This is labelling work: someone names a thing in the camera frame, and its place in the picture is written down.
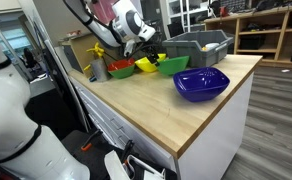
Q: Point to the black robot table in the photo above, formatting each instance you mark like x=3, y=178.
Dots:
x=92, y=160

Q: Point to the red plastic bowl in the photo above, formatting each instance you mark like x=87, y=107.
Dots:
x=121, y=64

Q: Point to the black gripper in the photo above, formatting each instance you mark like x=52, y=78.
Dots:
x=152, y=51

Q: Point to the black monitor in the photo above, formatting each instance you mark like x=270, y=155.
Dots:
x=176, y=29

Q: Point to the small white scrap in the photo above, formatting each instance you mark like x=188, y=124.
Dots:
x=285, y=70

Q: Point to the dark office chair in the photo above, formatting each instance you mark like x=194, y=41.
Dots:
x=28, y=56

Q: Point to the grey plastic storage bin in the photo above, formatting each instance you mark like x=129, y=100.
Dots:
x=192, y=53

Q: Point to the yellow plastic bowl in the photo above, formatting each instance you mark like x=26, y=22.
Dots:
x=146, y=65

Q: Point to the blue plastic bowl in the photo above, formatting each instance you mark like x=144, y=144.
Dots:
x=201, y=85

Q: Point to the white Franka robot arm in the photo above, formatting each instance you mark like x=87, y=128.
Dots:
x=9, y=116

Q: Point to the white drawer cabinet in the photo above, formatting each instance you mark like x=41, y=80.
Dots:
x=212, y=140

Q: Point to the red tool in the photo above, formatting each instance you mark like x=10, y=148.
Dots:
x=224, y=11

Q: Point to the red translucent sheet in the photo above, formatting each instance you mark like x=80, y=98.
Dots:
x=102, y=8

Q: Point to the white rounded object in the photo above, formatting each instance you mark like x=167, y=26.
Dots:
x=212, y=46

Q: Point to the small yellow object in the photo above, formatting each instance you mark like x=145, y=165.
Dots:
x=204, y=48

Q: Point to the white edged black board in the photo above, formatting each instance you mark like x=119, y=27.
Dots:
x=62, y=93

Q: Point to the silver metal cylinder cup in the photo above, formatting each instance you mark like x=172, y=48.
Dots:
x=100, y=70

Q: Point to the white plastic bracket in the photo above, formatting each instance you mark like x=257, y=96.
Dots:
x=114, y=166

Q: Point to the black orange bar clamp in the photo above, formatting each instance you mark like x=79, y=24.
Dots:
x=90, y=141
x=128, y=150

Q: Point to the wooden shelf unit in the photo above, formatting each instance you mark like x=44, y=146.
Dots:
x=237, y=36

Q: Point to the orange white patterned box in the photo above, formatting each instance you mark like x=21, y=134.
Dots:
x=73, y=33

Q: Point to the grey fabric basket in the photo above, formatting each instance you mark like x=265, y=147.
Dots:
x=159, y=33

